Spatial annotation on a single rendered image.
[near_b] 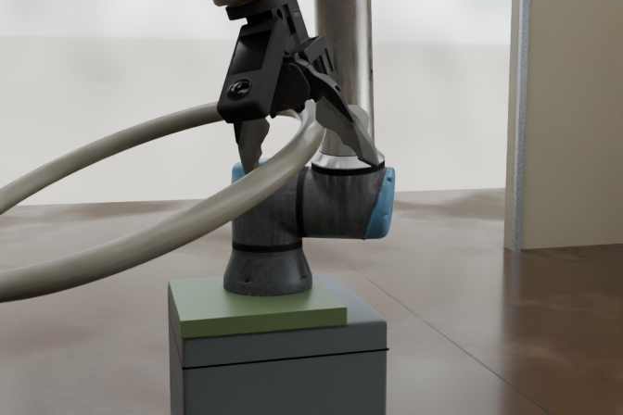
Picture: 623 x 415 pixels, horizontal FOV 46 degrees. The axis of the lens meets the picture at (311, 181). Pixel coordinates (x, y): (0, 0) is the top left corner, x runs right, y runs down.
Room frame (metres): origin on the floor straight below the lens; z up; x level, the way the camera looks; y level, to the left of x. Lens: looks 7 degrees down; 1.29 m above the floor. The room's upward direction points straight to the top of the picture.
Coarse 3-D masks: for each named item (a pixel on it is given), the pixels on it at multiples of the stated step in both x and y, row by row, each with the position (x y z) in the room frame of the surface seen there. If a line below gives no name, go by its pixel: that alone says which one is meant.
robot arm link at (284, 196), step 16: (240, 176) 1.47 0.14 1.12; (304, 176) 1.47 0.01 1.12; (288, 192) 1.45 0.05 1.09; (256, 208) 1.46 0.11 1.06; (272, 208) 1.45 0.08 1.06; (288, 208) 1.44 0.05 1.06; (240, 224) 1.47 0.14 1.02; (256, 224) 1.46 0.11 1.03; (272, 224) 1.46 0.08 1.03; (288, 224) 1.45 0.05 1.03; (240, 240) 1.47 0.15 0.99; (256, 240) 1.46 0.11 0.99; (272, 240) 1.46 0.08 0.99; (288, 240) 1.47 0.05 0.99
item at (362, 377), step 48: (336, 288) 1.61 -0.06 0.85; (240, 336) 1.31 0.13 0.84; (288, 336) 1.33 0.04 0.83; (336, 336) 1.36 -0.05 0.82; (384, 336) 1.38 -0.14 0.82; (192, 384) 1.29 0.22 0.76; (240, 384) 1.31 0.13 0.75; (288, 384) 1.33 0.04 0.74; (336, 384) 1.36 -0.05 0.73; (384, 384) 1.38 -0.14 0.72
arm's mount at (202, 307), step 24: (192, 288) 1.50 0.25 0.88; (216, 288) 1.50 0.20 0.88; (312, 288) 1.49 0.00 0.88; (192, 312) 1.33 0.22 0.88; (216, 312) 1.32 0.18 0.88; (240, 312) 1.32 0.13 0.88; (264, 312) 1.32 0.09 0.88; (288, 312) 1.33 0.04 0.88; (312, 312) 1.34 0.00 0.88; (336, 312) 1.35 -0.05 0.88; (192, 336) 1.28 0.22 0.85
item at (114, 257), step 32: (128, 128) 1.09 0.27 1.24; (160, 128) 1.08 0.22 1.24; (320, 128) 0.81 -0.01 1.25; (64, 160) 1.04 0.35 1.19; (96, 160) 1.07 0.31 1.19; (288, 160) 0.73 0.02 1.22; (0, 192) 0.97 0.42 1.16; (32, 192) 1.00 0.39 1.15; (224, 192) 0.68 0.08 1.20; (256, 192) 0.69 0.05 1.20; (160, 224) 0.65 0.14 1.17; (192, 224) 0.65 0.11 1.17; (96, 256) 0.64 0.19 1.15; (128, 256) 0.64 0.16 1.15; (160, 256) 0.65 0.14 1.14; (0, 288) 0.65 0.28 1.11; (32, 288) 0.64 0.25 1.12; (64, 288) 0.64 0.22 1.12
